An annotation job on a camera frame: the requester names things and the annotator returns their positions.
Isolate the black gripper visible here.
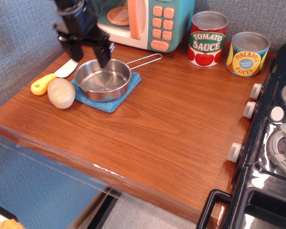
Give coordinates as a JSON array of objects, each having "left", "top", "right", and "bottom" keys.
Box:
[{"left": 53, "top": 7, "right": 115, "bottom": 68}]

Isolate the stainless steel pot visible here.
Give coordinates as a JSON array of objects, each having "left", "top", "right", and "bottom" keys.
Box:
[{"left": 74, "top": 53, "right": 163, "bottom": 103}]

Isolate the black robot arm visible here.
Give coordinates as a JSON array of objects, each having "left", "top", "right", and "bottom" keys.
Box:
[{"left": 53, "top": 0, "right": 114, "bottom": 68}]

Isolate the blue folded towel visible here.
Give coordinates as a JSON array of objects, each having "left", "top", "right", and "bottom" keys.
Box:
[{"left": 71, "top": 72, "right": 141, "bottom": 113}]

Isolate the orange plate inside microwave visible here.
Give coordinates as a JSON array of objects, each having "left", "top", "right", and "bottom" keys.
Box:
[{"left": 107, "top": 6, "right": 129, "bottom": 26}]

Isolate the beige toy potato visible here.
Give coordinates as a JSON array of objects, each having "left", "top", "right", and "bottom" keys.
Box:
[{"left": 47, "top": 78, "right": 76, "bottom": 109}]

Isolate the teal toy microwave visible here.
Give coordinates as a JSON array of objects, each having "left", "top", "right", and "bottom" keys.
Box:
[{"left": 98, "top": 0, "right": 195, "bottom": 53}]

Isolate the tomato sauce can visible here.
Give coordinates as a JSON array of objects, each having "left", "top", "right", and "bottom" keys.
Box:
[{"left": 188, "top": 11, "right": 228, "bottom": 67}]

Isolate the pineapple slices can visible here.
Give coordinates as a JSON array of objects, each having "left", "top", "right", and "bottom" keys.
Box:
[{"left": 226, "top": 31, "right": 270, "bottom": 77}]

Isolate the white stove knob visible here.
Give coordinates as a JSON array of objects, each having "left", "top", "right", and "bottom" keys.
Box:
[
  {"left": 250, "top": 83, "right": 263, "bottom": 100},
  {"left": 243, "top": 102, "right": 256, "bottom": 119},
  {"left": 228, "top": 143, "right": 242, "bottom": 163}
]

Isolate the orange fuzzy object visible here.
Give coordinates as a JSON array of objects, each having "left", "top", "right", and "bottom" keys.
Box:
[{"left": 0, "top": 219, "right": 24, "bottom": 229}]

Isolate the white stove button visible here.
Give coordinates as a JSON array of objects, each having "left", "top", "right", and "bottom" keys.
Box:
[{"left": 270, "top": 106, "right": 284, "bottom": 122}]

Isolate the black toy stove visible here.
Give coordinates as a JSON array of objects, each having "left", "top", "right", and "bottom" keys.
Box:
[{"left": 196, "top": 41, "right": 286, "bottom": 229}]

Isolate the yellow handled toy knife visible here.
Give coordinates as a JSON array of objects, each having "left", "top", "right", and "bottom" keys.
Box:
[{"left": 31, "top": 59, "right": 78, "bottom": 96}]

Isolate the black oven door handle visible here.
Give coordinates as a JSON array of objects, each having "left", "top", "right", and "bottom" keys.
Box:
[{"left": 196, "top": 189, "right": 232, "bottom": 229}]

